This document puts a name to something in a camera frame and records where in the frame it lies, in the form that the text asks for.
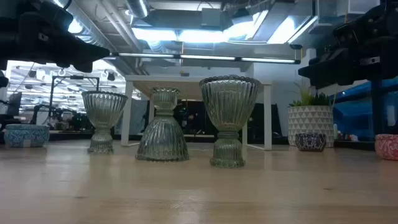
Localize purple patterned candle tin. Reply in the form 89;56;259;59
295;133;328;152

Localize round silver ventilation duct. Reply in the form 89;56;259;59
125;0;150;19

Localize grey fabric cover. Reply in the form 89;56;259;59
132;98;149;136

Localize ribbed clear glass candle holder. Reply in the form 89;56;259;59
198;75;262;169
135;87;190;162
81;90;129;154

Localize pink patterned candle tin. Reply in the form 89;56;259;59
374;134;398;161

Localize black aluminium table frame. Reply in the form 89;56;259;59
0;132;398;154

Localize dark computer monitor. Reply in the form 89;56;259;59
6;91;23;118

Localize slanted bright ceiling light panel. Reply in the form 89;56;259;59
267;14;318;45

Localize grey ceiling box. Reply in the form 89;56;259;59
201;7;223;27

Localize blue patterned candle tin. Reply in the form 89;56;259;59
3;123;50;148

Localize black metal stand frame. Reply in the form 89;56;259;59
48;74;101;125

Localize green plant in white pot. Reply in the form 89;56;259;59
287;81;335;148

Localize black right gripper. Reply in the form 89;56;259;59
298;0;398;88

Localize white perforated metal shelf riser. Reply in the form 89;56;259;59
120;74;273;151

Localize long linear ceiling light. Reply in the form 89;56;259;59
107;52;302;65

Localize wide bright ceiling light panel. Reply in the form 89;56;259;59
131;27;228;44

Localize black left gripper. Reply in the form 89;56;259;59
21;0;110;73

